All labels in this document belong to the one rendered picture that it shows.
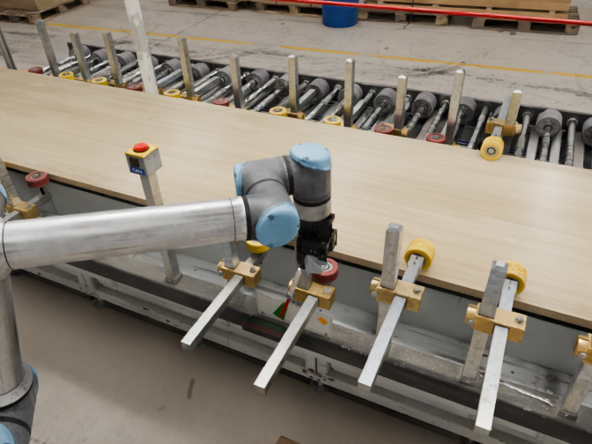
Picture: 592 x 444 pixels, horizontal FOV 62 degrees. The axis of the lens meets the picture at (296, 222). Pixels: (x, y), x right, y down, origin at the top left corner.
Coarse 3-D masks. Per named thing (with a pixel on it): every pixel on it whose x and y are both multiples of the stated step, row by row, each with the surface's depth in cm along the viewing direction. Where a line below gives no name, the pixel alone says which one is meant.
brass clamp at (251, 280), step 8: (224, 264) 156; (240, 264) 156; (248, 264) 156; (224, 272) 156; (232, 272) 155; (240, 272) 153; (248, 272) 153; (256, 272) 153; (248, 280) 153; (256, 280) 154
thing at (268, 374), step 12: (312, 300) 143; (300, 312) 139; (312, 312) 142; (300, 324) 136; (288, 336) 133; (276, 348) 130; (288, 348) 130; (276, 360) 127; (264, 372) 124; (276, 372) 125; (264, 384) 121
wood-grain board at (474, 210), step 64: (0, 128) 233; (64, 128) 230; (128, 128) 228; (192, 128) 225; (256, 128) 223; (320, 128) 221; (128, 192) 185; (192, 192) 183; (384, 192) 178; (448, 192) 177; (512, 192) 175; (576, 192) 174; (448, 256) 150; (512, 256) 149; (576, 256) 148; (576, 320) 130
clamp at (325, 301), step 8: (288, 288) 148; (296, 288) 146; (312, 288) 145; (320, 288) 145; (296, 296) 148; (304, 296) 146; (320, 296) 143; (328, 296) 143; (320, 304) 145; (328, 304) 143
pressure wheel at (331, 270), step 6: (330, 264) 148; (336, 264) 148; (324, 270) 146; (330, 270) 146; (336, 270) 146; (312, 276) 148; (318, 276) 145; (324, 276) 144; (330, 276) 145; (336, 276) 147; (324, 282) 146; (330, 282) 147
